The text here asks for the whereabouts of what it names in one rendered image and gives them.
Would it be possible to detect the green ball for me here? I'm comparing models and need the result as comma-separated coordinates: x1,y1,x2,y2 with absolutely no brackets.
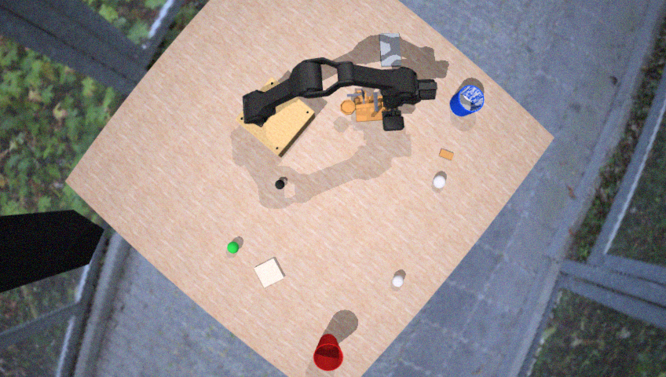
227,242,239,253

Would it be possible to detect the red plastic cup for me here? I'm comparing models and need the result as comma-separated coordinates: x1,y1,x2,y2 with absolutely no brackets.
313,334,343,371

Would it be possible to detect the white ball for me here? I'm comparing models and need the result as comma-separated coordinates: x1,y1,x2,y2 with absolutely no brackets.
392,276,404,287
433,175,446,189

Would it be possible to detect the blue mug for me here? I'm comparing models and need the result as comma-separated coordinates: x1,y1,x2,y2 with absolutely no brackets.
449,85,484,116

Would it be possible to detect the white square tile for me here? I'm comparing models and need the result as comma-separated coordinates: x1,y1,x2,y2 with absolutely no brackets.
254,258,284,287

